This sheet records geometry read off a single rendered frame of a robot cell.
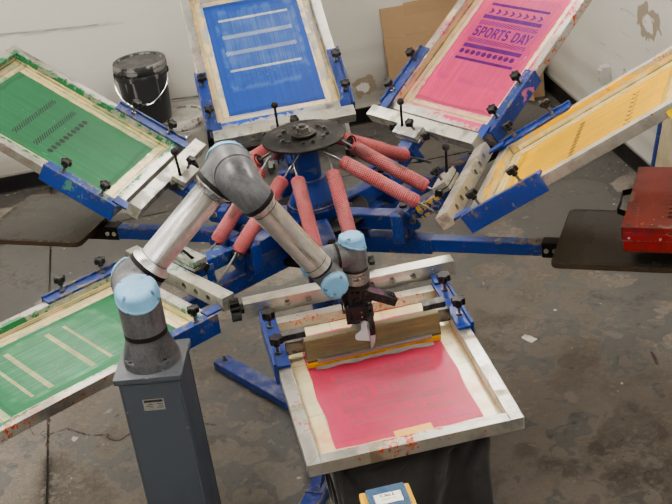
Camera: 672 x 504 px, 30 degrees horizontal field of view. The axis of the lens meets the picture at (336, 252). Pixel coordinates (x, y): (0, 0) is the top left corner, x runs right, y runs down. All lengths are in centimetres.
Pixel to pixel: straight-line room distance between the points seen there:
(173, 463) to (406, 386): 68
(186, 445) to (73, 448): 191
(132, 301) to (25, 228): 178
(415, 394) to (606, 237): 107
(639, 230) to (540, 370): 146
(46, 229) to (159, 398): 169
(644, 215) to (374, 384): 107
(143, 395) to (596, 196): 385
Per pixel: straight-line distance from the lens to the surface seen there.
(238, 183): 323
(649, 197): 420
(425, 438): 330
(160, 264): 341
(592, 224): 438
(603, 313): 571
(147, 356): 335
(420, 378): 360
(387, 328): 369
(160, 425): 344
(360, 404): 352
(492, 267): 613
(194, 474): 353
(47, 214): 509
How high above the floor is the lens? 293
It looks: 27 degrees down
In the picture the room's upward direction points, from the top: 8 degrees counter-clockwise
